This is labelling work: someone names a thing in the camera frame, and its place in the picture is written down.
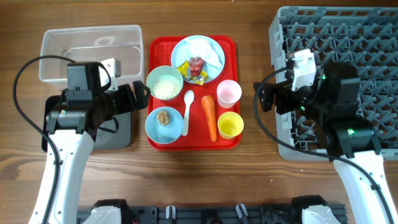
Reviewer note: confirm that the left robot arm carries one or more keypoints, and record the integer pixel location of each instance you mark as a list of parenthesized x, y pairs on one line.
[(71, 130)]

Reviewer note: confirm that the light blue plate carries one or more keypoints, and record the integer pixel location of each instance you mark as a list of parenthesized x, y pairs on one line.
[(180, 54)]

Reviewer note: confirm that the red snack wrapper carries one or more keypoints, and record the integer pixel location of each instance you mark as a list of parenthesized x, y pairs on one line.
[(196, 65)]

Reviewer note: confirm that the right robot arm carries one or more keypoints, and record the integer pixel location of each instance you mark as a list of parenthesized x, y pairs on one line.
[(350, 142)]

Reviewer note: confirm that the pink cup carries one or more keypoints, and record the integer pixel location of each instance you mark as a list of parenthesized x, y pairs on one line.
[(228, 93)]

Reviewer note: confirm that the clear plastic bin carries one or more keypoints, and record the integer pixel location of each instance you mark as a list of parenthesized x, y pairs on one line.
[(97, 44)]

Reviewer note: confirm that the black waste tray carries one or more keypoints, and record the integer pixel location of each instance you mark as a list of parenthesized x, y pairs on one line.
[(104, 140)]

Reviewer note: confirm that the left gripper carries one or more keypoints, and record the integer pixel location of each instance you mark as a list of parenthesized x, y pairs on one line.
[(127, 104)]

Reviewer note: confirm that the orange carrot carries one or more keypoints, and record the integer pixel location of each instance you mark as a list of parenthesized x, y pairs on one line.
[(208, 105)]

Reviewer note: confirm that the grey dishwasher rack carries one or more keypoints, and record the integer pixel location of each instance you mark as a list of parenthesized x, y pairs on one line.
[(366, 37)]

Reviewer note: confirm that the white napkin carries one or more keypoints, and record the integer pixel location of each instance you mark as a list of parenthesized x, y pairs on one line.
[(206, 49)]

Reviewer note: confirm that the yellow snack wrapper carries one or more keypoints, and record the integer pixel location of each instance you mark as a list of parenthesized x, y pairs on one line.
[(184, 70)]

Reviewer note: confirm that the brown food lump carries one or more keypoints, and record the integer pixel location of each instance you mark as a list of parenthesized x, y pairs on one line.
[(163, 118)]

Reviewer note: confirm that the light blue bowl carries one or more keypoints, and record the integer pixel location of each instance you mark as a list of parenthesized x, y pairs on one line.
[(161, 134)]

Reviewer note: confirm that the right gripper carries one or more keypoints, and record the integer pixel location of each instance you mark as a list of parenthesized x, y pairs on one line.
[(283, 91)]

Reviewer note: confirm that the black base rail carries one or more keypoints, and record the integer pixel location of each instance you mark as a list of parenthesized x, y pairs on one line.
[(266, 214)]

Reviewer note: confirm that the white plastic spoon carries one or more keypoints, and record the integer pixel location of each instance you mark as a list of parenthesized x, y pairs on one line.
[(188, 100)]

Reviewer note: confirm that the white rice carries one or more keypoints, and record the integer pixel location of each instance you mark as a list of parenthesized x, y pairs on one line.
[(166, 87)]

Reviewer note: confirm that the green bowl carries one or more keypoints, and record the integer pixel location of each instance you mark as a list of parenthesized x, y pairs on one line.
[(161, 71)]

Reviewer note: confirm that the yellow cup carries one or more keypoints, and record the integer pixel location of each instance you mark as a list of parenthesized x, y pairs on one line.
[(230, 125)]

